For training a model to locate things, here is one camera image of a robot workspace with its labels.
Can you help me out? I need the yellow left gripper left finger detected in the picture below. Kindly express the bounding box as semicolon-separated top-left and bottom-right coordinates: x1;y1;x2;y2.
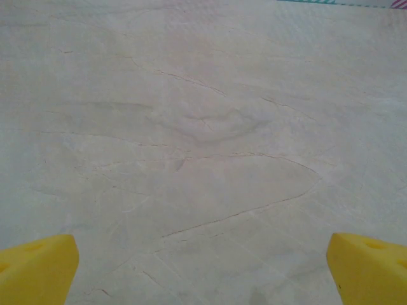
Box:
0;234;79;305

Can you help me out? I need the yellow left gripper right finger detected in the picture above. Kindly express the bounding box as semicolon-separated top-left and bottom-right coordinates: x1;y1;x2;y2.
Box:
326;232;407;305

